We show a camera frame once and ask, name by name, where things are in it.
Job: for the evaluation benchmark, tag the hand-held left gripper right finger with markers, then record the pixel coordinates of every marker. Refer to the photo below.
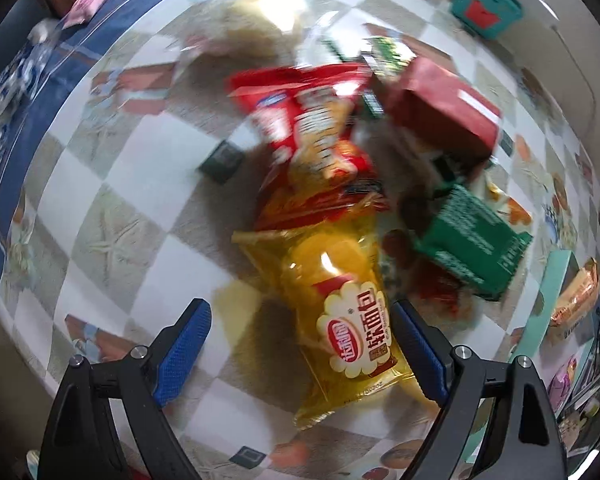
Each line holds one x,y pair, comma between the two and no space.
420,345

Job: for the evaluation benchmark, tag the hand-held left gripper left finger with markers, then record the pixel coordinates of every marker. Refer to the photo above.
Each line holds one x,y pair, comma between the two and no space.
187,340

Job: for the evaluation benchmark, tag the yellow bread packet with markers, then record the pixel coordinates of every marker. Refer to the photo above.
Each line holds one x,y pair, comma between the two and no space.
330,280

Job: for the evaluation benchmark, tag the shallow teal box tray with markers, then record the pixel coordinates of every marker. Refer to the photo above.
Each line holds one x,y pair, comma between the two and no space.
555,280

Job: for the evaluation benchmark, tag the dark red snack packet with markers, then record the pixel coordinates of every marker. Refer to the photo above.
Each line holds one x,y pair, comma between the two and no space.
440,105

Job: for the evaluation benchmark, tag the small red candy packet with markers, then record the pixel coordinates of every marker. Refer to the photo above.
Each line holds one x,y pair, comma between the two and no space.
437,287

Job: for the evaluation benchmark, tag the checkered printed tablecloth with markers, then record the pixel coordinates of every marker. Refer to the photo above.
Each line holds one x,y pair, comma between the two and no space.
130,260

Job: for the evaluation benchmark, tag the dark green snack packet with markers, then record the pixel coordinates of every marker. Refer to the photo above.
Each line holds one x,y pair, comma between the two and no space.
470,240

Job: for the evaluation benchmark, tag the pink purple snack packet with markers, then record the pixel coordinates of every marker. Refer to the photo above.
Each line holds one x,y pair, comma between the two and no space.
562,382

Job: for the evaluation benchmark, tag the orange striped snack packet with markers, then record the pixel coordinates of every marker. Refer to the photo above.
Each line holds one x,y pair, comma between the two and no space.
577,295

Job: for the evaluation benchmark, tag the orange-red snack packet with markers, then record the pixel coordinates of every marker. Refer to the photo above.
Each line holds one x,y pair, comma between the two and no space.
300,207

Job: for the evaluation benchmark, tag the red chip packet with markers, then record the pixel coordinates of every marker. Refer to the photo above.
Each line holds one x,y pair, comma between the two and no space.
300,115

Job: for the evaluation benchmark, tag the green white snack packet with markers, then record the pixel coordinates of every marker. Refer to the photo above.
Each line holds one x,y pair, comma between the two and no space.
387,52

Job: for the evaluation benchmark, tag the clear plastic bag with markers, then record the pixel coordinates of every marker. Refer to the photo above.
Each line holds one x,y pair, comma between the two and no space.
20,70

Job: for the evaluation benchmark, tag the clear bread roll packet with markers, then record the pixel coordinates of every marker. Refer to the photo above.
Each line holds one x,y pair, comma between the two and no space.
255,15

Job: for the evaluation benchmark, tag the teal box with red label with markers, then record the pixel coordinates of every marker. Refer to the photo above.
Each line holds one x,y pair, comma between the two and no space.
485,5

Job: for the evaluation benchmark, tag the pale pink wrapper packet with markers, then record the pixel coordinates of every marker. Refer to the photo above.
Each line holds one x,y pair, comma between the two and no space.
90,2

